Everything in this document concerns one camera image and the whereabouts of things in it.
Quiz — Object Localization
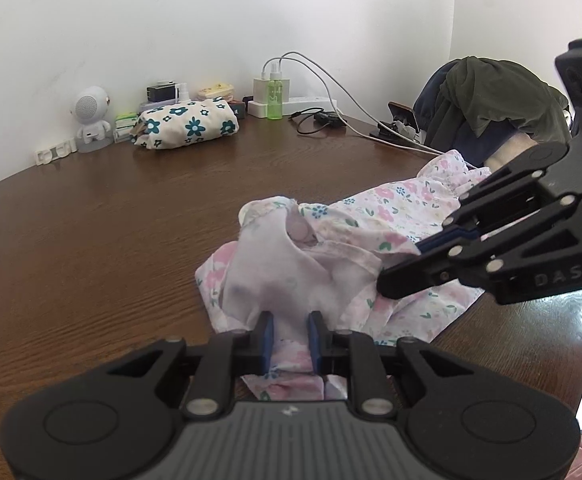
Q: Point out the black wired remote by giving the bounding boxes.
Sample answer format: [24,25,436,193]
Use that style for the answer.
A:
[291,109,348,136]

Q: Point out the yellow tissue packets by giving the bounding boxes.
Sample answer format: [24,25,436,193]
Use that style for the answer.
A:
[196,81,235,101]

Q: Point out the white power strip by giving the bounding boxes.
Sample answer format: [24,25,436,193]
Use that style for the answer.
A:
[247,96,339,119]

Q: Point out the white robot speaker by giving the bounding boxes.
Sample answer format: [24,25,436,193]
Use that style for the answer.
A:
[71,86,114,154]

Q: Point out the white charging cable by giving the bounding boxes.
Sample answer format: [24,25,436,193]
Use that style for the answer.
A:
[263,51,474,168]
[271,57,446,156]

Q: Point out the folded white teal-flower garment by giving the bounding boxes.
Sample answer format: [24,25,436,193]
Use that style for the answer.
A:
[131,99,239,150]

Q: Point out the green spray bottle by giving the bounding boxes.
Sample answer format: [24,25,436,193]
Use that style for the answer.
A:
[267,67,284,120]

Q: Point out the olive green jacket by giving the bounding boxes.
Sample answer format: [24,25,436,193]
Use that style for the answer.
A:
[431,56,574,151]

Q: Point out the white charger adapter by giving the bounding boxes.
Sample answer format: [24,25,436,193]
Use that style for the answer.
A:
[253,76,290,106]

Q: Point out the black and red box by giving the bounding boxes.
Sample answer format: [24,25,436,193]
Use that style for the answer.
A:
[230,96,254,120]

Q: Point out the white chair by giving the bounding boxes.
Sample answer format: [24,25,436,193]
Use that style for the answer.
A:
[483,132,544,170]

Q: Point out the pink floral dress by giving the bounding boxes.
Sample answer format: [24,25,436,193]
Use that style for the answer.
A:
[194,149,492,402]

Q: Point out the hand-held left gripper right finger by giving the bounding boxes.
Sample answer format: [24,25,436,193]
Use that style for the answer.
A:
[307,310,476,418]

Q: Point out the black phone clamp stand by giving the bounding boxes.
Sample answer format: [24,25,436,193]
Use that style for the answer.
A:
[369,120,424,147]

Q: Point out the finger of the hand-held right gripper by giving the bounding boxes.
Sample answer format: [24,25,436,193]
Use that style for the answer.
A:
[377,192,582,302]
[415,167,546,256]

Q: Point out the brown-backed phone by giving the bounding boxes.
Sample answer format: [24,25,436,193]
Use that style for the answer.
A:
[388,101,422,133]

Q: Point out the white plastic clip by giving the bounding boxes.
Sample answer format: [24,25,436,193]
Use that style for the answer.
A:
[35,141,78,166]

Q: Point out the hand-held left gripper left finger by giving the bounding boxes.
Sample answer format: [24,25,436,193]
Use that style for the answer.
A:
[106,310,276,418]

